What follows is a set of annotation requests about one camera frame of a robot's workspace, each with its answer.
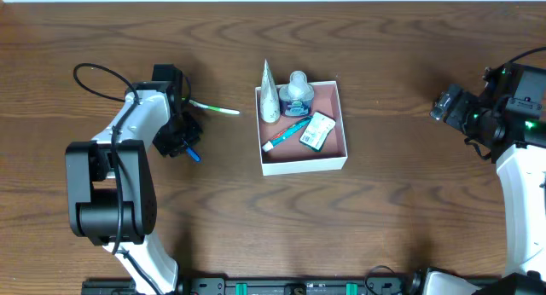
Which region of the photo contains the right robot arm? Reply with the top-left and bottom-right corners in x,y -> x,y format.
421,61 -> 545,294

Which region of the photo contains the white box pink interior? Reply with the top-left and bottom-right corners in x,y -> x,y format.
259,81 -> 348,176

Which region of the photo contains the left black cable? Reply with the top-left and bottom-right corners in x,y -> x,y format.
72,62 -> 163,295

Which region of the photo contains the black cable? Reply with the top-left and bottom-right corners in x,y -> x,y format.
72,62 -> 163,295
505,46 -> 546,66

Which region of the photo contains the white Pantene tube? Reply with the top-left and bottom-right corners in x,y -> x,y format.
259,61 -> 281,124

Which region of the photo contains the blue disposable razor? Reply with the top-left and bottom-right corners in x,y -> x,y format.
185,147 -> 201,162

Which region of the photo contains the teal Colgate toothpaste tube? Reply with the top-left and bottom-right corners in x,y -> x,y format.
261,116 -> 312,153

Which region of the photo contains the Dettol foam soap bottle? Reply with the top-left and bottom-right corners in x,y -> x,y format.
279,71 -> 315,118

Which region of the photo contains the right black cable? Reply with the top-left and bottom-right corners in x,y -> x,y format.
505,46 -> 546,66

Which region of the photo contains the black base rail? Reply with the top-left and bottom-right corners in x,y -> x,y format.
80,264 -> 427,295

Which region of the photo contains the green white soap bar pack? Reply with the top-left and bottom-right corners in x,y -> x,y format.
299,112 -> 336,152

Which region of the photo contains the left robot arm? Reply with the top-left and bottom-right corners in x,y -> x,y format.
65,64 -> 202,294

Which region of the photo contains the green white toothbrush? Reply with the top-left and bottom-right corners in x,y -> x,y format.
189,99 -> 241,115

